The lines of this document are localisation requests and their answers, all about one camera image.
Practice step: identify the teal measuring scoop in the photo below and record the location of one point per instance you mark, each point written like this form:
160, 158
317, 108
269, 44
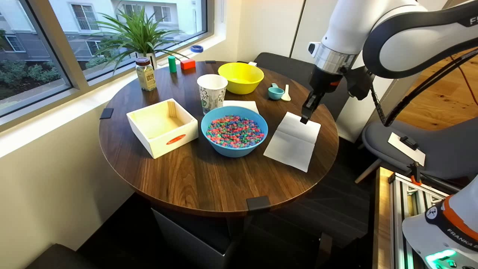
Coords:
275, 92

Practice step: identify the green potted plant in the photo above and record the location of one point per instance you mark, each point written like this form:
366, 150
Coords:
135, 32

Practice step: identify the small square white napkin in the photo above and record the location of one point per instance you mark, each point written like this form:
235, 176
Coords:
244, 105

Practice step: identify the red block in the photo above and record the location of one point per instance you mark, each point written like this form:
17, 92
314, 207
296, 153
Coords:
188, 65

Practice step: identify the white orange robot base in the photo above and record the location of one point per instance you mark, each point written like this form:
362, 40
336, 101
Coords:
448, 234

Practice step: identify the small yellow white box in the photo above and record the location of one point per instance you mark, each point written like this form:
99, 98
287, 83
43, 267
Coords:
251, 63

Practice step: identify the blue bowl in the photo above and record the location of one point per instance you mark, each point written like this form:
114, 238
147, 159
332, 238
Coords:
233, 150

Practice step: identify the grey box under table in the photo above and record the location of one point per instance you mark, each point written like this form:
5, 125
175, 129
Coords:
188, 240

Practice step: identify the aluminium rail frame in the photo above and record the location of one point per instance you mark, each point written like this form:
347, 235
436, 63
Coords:
405, 199

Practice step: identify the green block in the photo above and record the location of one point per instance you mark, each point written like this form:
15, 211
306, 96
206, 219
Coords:
172, 65

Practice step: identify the grey office chair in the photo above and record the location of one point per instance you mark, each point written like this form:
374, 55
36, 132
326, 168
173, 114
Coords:
448, 150

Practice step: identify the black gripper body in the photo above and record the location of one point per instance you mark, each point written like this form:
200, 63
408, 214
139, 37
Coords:
324, 84

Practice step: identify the spice jar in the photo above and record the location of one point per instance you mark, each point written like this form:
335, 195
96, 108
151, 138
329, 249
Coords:
145, 77

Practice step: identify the patterned paper cup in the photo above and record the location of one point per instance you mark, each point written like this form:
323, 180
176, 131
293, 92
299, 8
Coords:
211, 95

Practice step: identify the white paper tag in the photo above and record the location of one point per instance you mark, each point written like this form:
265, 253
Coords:
405, 149

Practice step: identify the blue cap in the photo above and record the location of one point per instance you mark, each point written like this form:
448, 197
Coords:
197, 49

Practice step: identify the large white paper towel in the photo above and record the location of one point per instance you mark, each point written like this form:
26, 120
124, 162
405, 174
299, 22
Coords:
293, 143

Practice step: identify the large glass window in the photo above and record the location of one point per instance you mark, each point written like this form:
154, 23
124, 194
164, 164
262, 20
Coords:
30, 50

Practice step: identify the wooden board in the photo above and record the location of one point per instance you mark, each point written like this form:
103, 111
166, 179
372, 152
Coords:
383, 219

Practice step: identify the colourful cereal pile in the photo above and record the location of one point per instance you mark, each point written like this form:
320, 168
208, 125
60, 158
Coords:
235, 132

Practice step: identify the white plastic spoon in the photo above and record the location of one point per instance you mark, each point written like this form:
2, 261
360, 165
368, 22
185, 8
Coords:
287, 95

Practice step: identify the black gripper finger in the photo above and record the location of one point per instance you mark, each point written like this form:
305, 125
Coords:
305, 113
314, 102

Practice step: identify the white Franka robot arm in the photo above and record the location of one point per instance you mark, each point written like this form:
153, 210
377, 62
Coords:
393, 35

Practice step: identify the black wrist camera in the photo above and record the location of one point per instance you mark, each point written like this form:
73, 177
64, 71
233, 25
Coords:
359, 83

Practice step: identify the white wooden box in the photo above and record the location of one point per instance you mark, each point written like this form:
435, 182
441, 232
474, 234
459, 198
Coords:
159, 125

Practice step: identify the yellow bowl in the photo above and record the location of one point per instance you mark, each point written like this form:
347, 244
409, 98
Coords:
241, 80

